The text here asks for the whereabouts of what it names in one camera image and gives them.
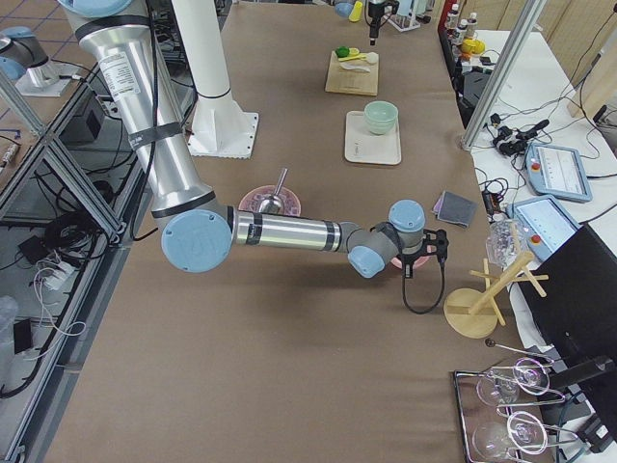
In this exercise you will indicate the white toy bun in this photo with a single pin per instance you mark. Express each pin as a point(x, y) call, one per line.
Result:
point(372, 58)

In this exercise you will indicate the blue teach pendant far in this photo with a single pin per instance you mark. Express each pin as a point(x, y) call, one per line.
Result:
point(557, 171)

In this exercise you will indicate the blue teach pendant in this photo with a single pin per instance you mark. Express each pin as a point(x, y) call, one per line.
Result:
point(557, 171)
point(547, 225)

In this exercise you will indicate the green bowl stack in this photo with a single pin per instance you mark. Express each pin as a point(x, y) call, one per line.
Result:
point(380, 116)

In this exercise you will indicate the wooden cup tree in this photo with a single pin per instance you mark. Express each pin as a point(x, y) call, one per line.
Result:
point(475, 314)

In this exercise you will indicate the black monitor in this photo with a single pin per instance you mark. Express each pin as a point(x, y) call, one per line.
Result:
point(578, 314)

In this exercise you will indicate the wine glass upper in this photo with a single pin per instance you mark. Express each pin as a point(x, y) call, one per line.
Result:
point(504, 385)

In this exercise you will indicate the cream serving tray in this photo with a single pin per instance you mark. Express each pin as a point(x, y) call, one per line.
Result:
point(365, 147)

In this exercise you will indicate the clear glass mug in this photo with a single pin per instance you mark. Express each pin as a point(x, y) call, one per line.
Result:
point(505, 241)

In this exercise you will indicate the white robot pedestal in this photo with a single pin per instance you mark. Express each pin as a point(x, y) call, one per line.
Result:
point(220, 127)

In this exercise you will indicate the wooden cutting board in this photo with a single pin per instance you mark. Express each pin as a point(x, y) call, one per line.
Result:
point(341, 81)

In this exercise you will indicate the wine glass rack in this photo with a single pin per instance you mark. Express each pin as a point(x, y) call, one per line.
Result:
point(473, 412)

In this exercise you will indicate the yellow plastic knife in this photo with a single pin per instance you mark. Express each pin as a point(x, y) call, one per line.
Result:
point(361, 56)

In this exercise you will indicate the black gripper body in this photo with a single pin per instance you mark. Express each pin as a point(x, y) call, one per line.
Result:
point(375, 17)
point(410, 260)

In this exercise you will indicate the grey folded cloth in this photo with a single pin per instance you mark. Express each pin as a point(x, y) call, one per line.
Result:
point(454, 209)

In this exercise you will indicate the wine glass lower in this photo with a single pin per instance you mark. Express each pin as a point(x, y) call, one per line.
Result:
point(521, 433)

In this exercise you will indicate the green toy lime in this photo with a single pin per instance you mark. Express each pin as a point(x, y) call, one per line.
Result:
point(342, 52)

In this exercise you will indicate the yellow plastic cup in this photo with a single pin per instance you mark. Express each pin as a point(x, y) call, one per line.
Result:
point(356, 12)

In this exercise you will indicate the blue teach pendant near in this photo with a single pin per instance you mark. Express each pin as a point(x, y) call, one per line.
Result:
point(547, 225)

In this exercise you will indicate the metal scoop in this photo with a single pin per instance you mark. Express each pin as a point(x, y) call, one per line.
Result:
point(273, 203)

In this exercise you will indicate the white plastic spoon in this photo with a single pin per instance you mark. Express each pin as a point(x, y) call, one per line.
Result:
point(355, 68)

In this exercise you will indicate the aluminium frame post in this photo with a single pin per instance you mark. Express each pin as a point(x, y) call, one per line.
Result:
point(508, 58)

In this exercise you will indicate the white wire cup rack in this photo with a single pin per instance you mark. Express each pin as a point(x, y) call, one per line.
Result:
point(411, 14)

